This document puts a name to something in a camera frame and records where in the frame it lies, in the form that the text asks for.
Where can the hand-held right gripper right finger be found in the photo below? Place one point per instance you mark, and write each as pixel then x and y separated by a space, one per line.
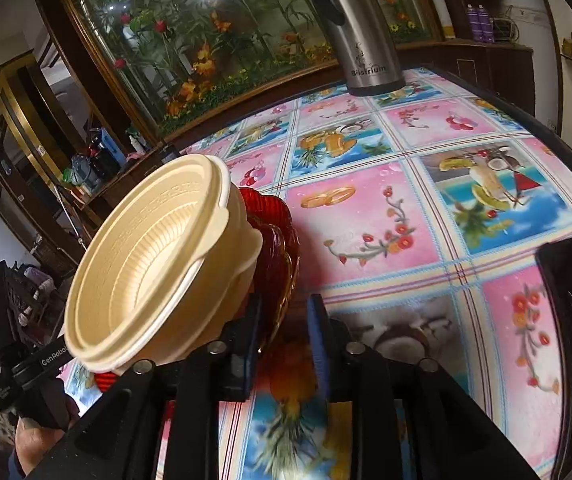
pixel 318 345

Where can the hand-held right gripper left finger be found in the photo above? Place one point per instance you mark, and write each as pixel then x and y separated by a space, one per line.
pixel 246 360

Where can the small red gold-rimmed plate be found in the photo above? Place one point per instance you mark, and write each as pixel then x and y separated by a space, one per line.
pixel 273 285

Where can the white foam bowl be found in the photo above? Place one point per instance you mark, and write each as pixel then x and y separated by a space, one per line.
pixel 197 269

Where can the large beige plastic bowl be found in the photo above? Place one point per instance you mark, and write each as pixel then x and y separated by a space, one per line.
pixel 238 250

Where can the large red glass plate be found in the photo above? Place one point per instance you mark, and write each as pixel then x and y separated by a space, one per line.
pixel 271 220

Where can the small beige plastic bowl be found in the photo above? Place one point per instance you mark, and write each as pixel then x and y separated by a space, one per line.
pixel 131 270

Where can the person's left hand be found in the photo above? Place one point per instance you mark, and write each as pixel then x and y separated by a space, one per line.
pixel 36 442

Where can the fruit and flower printed tablecloth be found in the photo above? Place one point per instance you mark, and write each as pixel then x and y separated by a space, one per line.
pixel 366 220

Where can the white spray bottle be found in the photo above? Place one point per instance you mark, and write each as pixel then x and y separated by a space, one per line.
pixel 136 142

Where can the blue plastic jug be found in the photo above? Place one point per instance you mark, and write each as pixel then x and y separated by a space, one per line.
pixel 111 145

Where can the stainless steel thermos jug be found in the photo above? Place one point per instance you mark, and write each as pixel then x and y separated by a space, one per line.
pixel 361 35

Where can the glass case with artificial plants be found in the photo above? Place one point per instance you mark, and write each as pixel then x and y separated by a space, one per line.
pixel 216 35

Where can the purple spray can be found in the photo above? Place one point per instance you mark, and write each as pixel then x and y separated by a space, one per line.
pixel 486 24
pixel 473 22

